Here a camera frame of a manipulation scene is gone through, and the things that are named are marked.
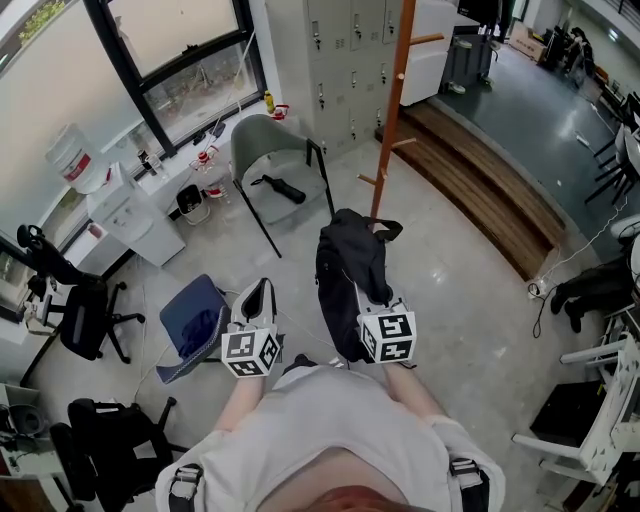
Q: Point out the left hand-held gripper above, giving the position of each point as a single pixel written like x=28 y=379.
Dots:
x=247 y=350

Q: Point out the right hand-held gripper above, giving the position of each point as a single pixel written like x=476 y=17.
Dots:
x=390 y=337

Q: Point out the brown wooden coat rack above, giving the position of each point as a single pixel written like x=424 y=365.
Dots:
x=394 y=100

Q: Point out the person's right forearm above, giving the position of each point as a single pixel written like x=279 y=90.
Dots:
x=410 y=390

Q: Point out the person's left forearm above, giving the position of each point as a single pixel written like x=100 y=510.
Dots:
x=240 y=400

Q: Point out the blue fabric chair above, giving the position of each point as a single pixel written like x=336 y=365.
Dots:
x=192 y=310

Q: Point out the person's black shoe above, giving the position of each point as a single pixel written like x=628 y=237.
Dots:
x=300 y=364

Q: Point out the person's white t-shirt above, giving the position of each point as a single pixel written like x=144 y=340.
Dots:
x=325 y=425

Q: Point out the black folded umbrella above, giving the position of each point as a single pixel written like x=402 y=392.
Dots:
x=285 y=189

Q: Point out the white water dispenser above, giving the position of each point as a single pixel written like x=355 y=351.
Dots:
x=135 y=220

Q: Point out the white power strip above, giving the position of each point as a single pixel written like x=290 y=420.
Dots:
x=536 y=290

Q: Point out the clear jug with red cap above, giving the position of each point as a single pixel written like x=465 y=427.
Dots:
x=280 y=112
x=204 y=157

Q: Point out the grey chair with black legs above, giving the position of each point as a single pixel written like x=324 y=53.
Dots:
x=270 y=145

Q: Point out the person's face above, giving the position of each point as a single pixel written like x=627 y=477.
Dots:
x=365 y=502

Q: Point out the black office chair with headrest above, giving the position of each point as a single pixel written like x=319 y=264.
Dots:
x=85 y=320

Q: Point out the black can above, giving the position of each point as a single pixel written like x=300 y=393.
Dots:
x=146 y=162

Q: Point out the wooden steps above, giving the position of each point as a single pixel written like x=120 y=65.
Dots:
x=475 y=175

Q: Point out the black box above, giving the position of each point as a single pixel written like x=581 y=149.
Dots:
x=565 y=415

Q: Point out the yellow bottle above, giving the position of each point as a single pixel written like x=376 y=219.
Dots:
x=269 y=102

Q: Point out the clear water jug red label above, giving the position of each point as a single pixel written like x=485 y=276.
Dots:
x=70 y=155

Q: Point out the grey metal lockers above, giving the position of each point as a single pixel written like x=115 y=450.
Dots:
x=330 y=60

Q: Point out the white cabinet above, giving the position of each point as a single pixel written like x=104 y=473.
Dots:
x=430 y=65

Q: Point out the white shelf unit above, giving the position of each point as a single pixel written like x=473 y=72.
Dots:
x=25 y=465

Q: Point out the dark grey cabinet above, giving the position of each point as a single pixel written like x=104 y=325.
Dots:
x=467 y=60

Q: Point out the cardboard box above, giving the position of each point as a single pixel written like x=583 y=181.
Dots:
x=527 y=42

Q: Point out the white metal frame table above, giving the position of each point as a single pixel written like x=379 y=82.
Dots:
x=595 y=460

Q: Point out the black window frame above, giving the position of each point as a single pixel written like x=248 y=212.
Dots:
x=125 y=57

